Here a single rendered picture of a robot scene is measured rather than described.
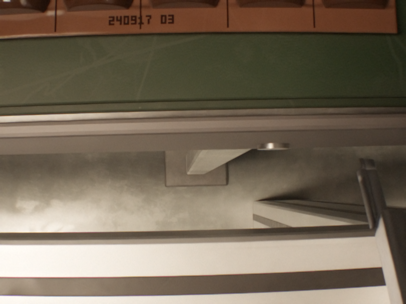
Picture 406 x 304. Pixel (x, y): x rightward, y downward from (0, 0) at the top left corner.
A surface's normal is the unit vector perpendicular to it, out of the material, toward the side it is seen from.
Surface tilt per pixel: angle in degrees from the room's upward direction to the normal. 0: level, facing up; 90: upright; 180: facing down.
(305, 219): 90
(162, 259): 0
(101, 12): 2
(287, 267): 0
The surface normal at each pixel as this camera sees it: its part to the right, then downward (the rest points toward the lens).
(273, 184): 0.04, -0.05
